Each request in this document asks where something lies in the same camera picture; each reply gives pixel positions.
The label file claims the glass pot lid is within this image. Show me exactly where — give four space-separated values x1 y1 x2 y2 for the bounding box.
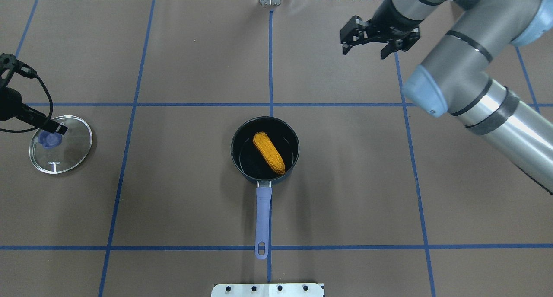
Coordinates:
29 115 93 174

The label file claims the yellow corn cob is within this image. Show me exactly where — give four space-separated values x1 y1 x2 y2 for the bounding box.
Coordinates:
253 132 286 175

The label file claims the dark blue saucepan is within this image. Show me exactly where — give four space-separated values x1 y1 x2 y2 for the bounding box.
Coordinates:
230 116 299 260

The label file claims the brown paper table cover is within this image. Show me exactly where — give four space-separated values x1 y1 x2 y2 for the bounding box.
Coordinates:
1 0 552 297

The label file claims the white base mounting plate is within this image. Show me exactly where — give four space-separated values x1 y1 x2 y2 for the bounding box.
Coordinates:
211 283 325 297

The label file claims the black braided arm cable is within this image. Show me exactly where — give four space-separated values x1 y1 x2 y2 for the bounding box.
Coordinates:
0 74 54 133

